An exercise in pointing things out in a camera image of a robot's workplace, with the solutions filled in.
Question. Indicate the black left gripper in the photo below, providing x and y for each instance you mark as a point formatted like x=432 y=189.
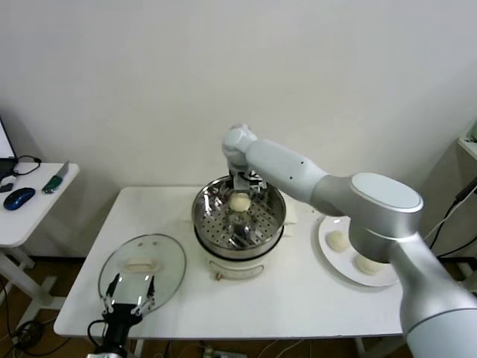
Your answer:
x=121 y=313

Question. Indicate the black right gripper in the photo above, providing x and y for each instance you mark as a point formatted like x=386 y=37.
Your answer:
x=238 y=182

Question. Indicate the white steamed baozi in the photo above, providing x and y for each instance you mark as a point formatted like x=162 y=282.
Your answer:
x=239 y=201
x=367 y=266
x=337 y=241

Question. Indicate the round glass pot lid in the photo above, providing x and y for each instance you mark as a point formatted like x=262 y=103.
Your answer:
x=149 y=246

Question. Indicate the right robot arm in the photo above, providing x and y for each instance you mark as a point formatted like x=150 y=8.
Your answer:
x=372 y=209

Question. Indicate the perforated steel steamer basket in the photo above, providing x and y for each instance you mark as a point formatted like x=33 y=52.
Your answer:
x=208 y=223

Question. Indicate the white electric cooking pot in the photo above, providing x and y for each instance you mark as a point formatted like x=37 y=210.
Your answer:
x=238 y=266

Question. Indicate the white power strip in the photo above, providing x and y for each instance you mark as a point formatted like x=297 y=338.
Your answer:
x=210 y=352

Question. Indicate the white side table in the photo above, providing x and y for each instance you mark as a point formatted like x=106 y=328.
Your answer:
x=33 y=220

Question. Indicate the white round plate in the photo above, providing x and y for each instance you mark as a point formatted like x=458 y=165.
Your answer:
x=335 y=264

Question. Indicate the blue computer mouse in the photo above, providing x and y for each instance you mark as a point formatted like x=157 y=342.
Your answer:
x=20 y=197

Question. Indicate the small black white adapter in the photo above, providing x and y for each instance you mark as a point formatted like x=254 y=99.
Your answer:
x=7 y=185

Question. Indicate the black laptop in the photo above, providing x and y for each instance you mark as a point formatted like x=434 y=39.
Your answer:
x=5 y=166

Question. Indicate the white shelf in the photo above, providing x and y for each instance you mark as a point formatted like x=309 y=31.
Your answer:
x=469 y=146

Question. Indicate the pale green object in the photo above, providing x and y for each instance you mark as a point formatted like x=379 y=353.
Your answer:
x=474 y=134

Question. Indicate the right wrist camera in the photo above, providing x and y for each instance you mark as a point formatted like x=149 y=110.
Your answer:
x=255 y=181

